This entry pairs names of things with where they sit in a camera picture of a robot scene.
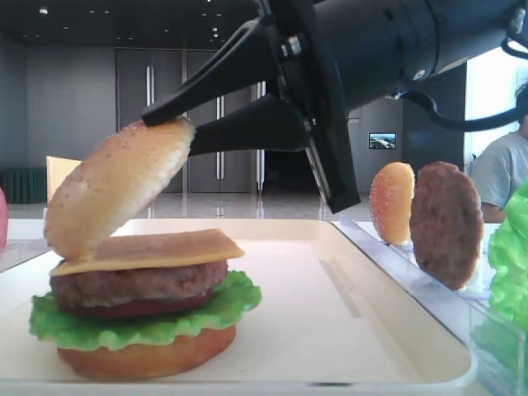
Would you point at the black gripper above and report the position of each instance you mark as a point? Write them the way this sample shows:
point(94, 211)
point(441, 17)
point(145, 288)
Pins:
point(287, 43)

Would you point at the sesame top bun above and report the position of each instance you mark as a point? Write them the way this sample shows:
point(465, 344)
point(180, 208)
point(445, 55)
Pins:
point(120, 178)

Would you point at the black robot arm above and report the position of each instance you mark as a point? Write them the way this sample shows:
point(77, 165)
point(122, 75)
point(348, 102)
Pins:
point(385, 48)

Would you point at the yellow cheese slice on burger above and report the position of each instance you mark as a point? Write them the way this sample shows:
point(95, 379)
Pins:
point(163, 250)

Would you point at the upright yellow cheese slice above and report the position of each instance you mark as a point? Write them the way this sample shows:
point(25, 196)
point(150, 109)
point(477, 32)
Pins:
point(62, 190)

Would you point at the upright brown meat patty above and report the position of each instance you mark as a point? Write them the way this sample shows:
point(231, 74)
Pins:
point(446, 224)

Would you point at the brown meat patty on burger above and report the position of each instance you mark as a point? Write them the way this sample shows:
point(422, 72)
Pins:
point(109, 288)

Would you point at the red tomato slice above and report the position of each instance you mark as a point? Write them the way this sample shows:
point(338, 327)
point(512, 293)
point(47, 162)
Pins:
point(141, 308)

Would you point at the green lettuce leaf on burger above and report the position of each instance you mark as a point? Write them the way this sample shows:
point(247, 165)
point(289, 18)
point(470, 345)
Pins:
point(230, 300)

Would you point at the green lettuce in rack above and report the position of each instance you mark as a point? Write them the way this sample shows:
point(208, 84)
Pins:
point(509, 264)

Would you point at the dark double door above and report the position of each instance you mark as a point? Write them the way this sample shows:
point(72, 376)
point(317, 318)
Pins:
point(145, 78)

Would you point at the cream plastic serving tray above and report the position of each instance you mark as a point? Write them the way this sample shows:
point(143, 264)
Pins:
point(331, 322)

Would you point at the seated man in grey shirt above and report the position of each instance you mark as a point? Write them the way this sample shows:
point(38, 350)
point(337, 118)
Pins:
point(500, 170)

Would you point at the green draped table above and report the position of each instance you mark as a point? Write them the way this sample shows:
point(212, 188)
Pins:
point(24, 185)

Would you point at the bottom bun slice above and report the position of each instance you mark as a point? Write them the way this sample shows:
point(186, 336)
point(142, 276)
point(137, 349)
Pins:
point(145, 362)

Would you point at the red food piece left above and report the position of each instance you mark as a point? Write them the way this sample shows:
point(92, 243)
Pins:
point(4, 215)

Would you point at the white patty holder clip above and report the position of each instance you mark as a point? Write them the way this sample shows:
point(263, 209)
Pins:
point(477, 288)

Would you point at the clear acrylic rack right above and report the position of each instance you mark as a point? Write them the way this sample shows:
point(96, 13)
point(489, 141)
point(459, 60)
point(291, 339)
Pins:
point(458, 315)

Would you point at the small wall screen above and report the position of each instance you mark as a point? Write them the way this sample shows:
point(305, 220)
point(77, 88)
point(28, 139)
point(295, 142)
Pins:
point(382, 140)

